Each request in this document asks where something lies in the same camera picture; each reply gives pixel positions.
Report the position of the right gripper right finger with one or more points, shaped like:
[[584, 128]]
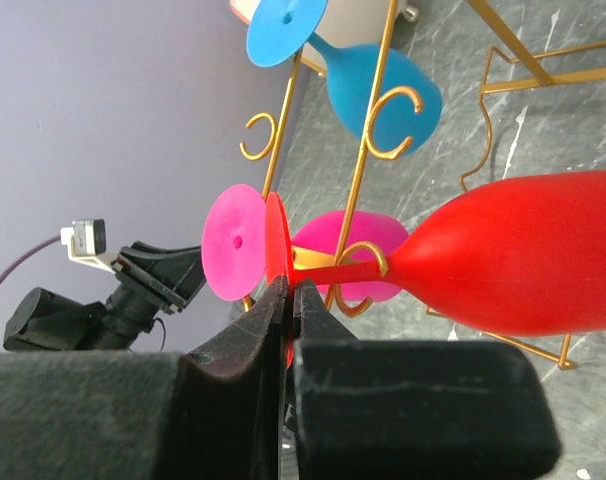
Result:
[[414, 409]]

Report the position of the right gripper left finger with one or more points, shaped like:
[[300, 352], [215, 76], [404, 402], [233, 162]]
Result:
[[214, 413]]

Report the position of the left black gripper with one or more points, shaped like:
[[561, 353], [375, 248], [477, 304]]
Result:
[[152, 280]]

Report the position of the yellow wine glass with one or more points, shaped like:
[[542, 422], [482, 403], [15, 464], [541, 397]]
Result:
[[305, 259]]

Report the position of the red wine glass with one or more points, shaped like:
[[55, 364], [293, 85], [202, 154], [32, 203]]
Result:
[[523, 256]]

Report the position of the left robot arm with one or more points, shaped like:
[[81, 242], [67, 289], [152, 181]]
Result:
[[48, 321]]

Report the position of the pink wine glass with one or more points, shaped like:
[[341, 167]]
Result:
[[233, 240]]

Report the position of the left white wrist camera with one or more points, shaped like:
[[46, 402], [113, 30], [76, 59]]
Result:
[[85, 242]]

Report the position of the gold wire wine glass rack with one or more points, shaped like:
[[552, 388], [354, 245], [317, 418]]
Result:
[[364, 78]]

